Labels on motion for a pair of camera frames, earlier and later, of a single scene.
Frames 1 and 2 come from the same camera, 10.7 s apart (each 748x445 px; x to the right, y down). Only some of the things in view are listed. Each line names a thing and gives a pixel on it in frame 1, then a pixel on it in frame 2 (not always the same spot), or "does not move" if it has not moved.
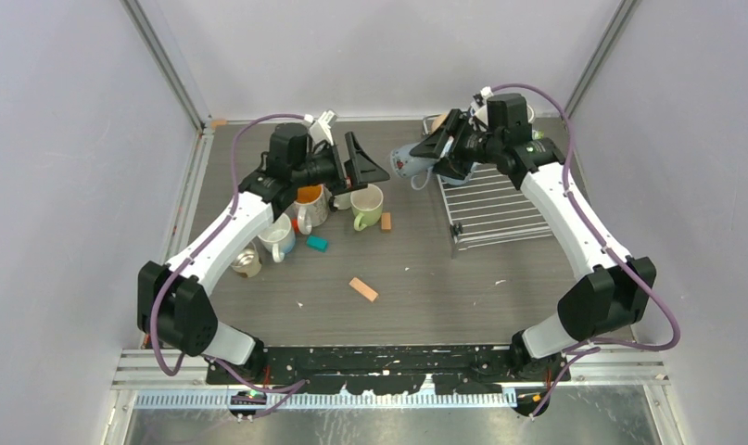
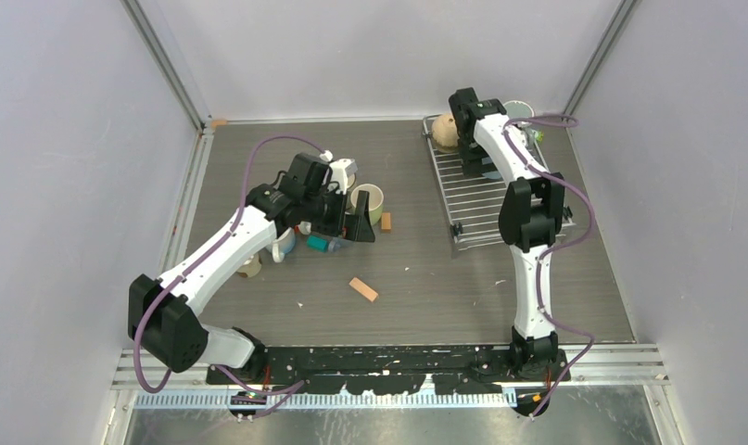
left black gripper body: (318, 170) -> (327, 206)
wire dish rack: (489, 209) does not move
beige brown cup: (248, 261) does not move
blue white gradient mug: (278, 237) does not move
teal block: (317, 243) does not move
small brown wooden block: (386, 222) does not move
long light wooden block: (362, 288) does not move
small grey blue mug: (409, 166) -> (337, 244)
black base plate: (394, 369) does not move
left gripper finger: (341, 186) -> (333, 229)
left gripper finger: (364, 169) -> (359, 227)
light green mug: (367, 206) does not move
